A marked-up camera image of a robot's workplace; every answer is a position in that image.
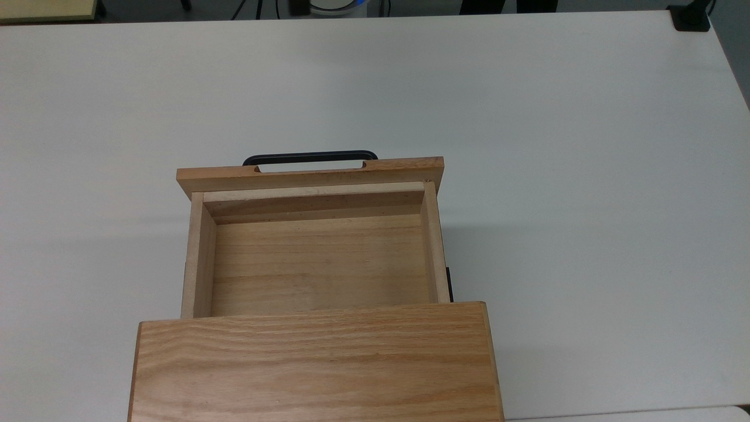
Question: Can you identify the wooden drawer with black handle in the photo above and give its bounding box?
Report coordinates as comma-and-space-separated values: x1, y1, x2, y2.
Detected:
176, 151, 455, 321

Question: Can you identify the yellow wooden board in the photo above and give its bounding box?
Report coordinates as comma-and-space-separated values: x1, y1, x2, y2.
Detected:
0, 0, 98, 24

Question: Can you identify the wooden drawer cabinet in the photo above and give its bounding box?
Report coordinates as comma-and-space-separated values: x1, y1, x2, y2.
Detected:
127, 301, 506, 422

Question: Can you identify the black table clamp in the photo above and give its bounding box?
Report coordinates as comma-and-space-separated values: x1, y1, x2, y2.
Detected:
667, 0, 713, 32

